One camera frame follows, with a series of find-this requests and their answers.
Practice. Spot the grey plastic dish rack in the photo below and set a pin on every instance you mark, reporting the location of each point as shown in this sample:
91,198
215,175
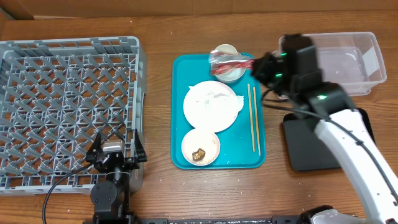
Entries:
56,96

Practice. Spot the red snack wrapper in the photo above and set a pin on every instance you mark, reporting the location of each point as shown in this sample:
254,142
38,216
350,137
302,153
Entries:
221,62

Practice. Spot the small pink bowl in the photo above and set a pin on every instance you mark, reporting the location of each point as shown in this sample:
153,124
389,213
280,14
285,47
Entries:
198,138

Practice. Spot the large pink plate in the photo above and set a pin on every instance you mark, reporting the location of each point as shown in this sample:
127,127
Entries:
199,118

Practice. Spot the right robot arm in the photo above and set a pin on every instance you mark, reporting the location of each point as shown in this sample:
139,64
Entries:
340,127

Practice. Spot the white napkin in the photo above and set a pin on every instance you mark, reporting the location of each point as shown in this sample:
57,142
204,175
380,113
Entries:
215,97

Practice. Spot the grey small saucer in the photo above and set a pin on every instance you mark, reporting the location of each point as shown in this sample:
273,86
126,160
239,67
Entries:
231,76

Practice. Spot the white paper cup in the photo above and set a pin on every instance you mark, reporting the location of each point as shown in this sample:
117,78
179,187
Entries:
225,48

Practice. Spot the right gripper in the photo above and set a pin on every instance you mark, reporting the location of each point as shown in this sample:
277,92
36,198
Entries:
260,66

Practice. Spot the brown food scrap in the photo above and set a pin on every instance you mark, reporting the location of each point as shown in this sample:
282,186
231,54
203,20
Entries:
198,155

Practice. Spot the teal plastic serving tray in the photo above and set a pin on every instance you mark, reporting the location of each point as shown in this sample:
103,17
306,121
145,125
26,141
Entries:
236,143

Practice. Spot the black rectangular tray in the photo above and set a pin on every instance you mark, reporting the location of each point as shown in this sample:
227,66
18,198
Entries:
306,152

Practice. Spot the clear plastic waste bin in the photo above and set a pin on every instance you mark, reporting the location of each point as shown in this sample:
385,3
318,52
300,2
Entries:
351,59

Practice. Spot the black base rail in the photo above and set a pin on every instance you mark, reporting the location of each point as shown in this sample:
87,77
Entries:
273,220

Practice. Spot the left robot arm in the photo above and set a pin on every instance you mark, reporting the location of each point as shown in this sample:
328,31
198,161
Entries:
124,176

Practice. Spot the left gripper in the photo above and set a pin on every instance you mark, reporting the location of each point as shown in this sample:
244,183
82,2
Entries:
133,162

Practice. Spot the right wooden chopstick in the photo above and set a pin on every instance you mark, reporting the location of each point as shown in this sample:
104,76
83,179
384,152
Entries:
257,122

